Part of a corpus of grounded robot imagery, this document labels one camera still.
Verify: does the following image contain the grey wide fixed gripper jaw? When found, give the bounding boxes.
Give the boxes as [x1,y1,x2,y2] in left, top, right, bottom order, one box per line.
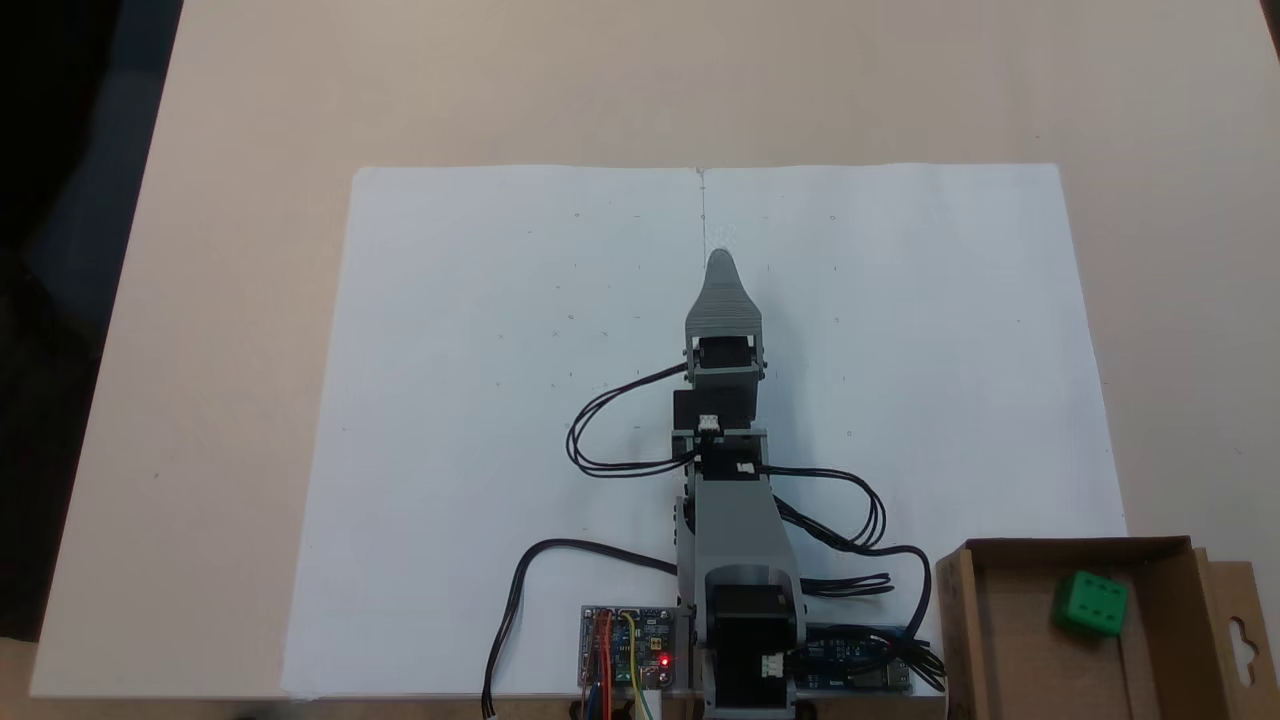
[685,250,765,341]

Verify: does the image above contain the green dice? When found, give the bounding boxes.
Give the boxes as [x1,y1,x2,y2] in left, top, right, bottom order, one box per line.
[1052,570,1132,638]

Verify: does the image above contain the white paper sheet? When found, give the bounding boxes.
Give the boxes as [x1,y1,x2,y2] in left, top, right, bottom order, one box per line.
[280,165,707,701]
[698,163,1129,696]

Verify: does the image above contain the blue circuit board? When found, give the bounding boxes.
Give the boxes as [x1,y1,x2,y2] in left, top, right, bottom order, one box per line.
[800,622,913,693]

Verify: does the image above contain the brown cardboard box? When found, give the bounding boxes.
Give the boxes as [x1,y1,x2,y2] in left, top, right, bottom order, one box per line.
[935,535,1280,720]

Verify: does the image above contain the black elbow cable bundle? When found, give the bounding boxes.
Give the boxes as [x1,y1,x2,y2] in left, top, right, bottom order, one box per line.
[758,464,889,557]

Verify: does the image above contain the black gripper loop cable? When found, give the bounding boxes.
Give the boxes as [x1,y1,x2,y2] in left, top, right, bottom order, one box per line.
[564,362,701,480]

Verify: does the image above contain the long black cable with connector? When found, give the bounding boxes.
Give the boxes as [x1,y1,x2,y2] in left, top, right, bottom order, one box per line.
[482,539,683,720]

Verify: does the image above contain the circuit board with coloured wires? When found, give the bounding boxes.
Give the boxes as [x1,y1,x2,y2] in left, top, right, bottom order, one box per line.
[578,605,693,720]

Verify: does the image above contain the black cable to blue board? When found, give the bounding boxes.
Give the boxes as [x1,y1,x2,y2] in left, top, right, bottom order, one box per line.
[798,546,948,698]

